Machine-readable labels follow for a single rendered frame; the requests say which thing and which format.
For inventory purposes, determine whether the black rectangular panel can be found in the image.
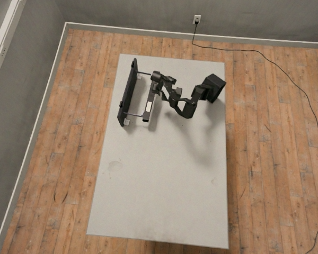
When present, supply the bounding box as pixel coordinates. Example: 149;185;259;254
117;58;138;126

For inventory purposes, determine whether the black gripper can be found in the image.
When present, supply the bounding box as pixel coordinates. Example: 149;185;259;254
152;83;183;98

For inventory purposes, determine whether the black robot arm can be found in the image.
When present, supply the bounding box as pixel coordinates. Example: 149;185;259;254
151;71;214;119

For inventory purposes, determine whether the black rectangular bar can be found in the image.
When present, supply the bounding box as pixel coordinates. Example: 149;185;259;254
142;81;157;122

